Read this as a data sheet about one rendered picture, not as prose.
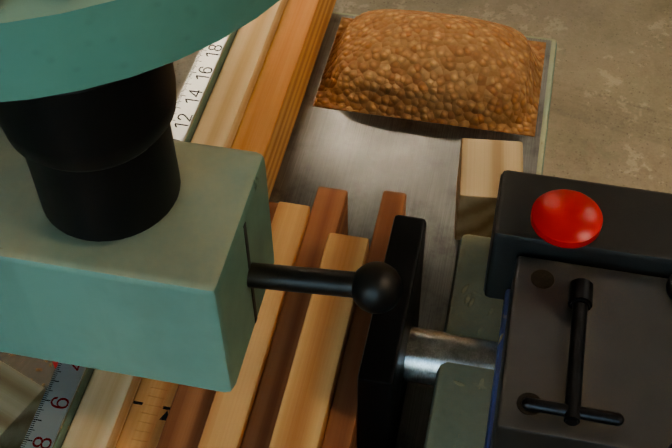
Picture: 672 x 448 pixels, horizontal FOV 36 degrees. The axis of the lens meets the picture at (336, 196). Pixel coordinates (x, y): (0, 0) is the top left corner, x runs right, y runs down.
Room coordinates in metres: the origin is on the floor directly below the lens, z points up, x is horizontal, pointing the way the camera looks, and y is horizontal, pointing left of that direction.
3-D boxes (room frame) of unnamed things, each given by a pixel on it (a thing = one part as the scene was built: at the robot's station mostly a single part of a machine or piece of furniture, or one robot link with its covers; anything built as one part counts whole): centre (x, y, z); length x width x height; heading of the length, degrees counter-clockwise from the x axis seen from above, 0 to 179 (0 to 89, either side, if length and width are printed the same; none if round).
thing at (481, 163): (0.39, -0.09, 0.92); 0.04 x 0.03 x 0.04; 173
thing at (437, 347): (0.26, -0.05, 0.95); 0.09 x 0.07 x 0.09; 167
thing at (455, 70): (0.51, -0.06, 0.92); 0.14 x 0.09 x 0.04; 77
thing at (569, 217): (0.29, -0.10, 1.02); 0.03 x 0.03 x 0.01
